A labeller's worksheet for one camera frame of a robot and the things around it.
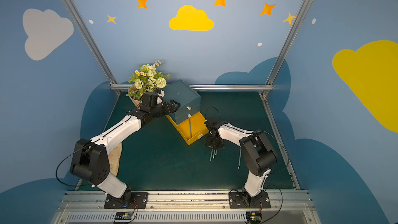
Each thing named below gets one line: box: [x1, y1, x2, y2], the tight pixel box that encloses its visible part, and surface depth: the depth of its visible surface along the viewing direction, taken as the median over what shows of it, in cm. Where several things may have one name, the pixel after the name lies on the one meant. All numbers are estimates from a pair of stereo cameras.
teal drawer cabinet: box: [162, 78, 202, 125], surface depth 94 cm
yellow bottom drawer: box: [165, 110, 210, 146], surface depth 103 cm
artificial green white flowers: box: [125, 59, 172, 100], surface depth 91 cm
